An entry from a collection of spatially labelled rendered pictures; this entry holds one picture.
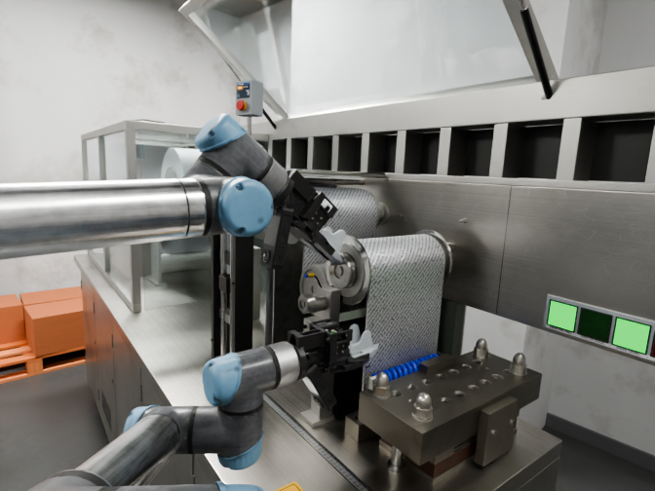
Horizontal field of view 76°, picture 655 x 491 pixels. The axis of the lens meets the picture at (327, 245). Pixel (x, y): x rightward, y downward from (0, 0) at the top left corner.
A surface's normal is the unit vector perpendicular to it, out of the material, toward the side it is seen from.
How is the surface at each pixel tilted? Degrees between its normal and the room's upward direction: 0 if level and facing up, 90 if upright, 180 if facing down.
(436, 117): 90
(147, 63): 90
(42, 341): 90
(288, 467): 0
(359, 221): 92
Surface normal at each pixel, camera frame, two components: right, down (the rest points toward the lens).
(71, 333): 0.69, 0.15
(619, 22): -0.72, 0.09
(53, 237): 0.57, 0.53
